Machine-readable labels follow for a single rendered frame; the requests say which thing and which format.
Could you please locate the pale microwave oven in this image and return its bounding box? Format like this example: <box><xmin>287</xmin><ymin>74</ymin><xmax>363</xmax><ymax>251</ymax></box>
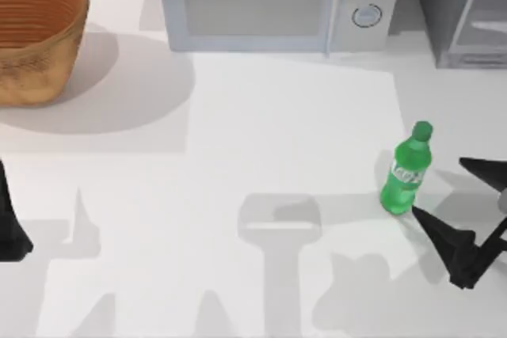
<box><xmin>154</xmin><ymin>0</ymin><xmax>407</xmax><ymax>55</ymax></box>

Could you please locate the microwave knob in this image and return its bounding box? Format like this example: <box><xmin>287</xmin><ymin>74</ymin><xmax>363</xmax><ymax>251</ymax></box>
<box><xmin>351</xmin><ymin>2</ymin><xmax>384</xmax><ymax>30</ymax></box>

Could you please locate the brown woven basket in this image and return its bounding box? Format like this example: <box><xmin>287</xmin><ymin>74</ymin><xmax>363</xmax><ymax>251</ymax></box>
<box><xmin>0</xmin><ymin>0</ymin><xmax>91</xmax><ymax>108</ymax></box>

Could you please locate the grey cabinet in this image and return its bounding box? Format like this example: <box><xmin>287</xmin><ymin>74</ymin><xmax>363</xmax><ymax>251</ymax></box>
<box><xmin>410</xmin><ymin>0</ymin><xmax>507</xmax><ymax>70</ymax></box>

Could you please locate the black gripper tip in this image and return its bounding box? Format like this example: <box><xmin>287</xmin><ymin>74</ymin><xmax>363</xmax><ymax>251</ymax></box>
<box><xmin>0</xmin><ymin>159</ymin><xmax>35</xmax><ymax>264</ymax></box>

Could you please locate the green bottle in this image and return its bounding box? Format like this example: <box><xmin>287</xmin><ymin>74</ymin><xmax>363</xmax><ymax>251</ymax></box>
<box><xmin>379</xmin><ymin>120</ymin><xmax>434</xmax><ymax>216</ymax></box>

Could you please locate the microwave door handle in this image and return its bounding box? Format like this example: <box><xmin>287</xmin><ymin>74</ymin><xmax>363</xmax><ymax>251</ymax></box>
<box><xmin>326</xmin><ymin>0</ymin><xmax>345</xmax><ymax>59</ymax></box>

